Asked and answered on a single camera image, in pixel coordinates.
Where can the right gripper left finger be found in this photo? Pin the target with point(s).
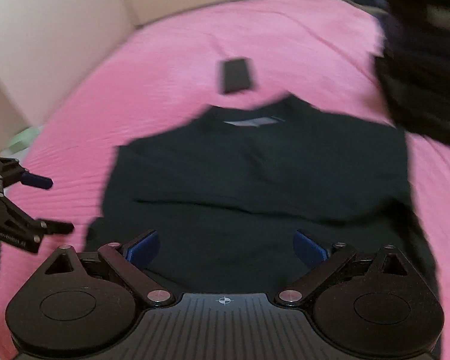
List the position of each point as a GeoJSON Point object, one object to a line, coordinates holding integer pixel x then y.
{"type": "Point", "coordinates": [128, 262]}

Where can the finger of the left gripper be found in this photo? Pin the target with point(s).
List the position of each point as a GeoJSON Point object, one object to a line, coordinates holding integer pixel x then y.
{"type": "Point", "coordinates": [48, 226]}
{"type": "Point", "coordinates": [36, 181]}

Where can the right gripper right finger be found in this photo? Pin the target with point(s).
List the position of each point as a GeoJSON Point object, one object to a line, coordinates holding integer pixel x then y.
{"type": "Point", "coordinates": [323, 259]}

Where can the dark green long-sleeve sweater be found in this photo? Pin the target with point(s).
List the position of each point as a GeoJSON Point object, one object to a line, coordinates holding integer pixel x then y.
{"type": "Point", "coordinates": [227, 192]}

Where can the stack of folded dark clothes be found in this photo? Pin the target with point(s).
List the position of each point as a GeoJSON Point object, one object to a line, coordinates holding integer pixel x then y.
{"type": "Point", "coordinates": [414, 67]}

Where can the pink ribbed bed blanket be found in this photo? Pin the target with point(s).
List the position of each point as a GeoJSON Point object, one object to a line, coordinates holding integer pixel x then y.
{"type": "Point", "coordinates": [321, 51]}

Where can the beige wooden headboard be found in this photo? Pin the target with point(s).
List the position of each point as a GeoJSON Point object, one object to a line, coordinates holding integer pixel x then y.
{"type": "Point", "coordinates": [48, 46]}

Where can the black smartphone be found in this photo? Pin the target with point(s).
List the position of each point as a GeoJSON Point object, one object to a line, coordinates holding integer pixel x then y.
{"type": "Point", "coordinates": [235, 75]}

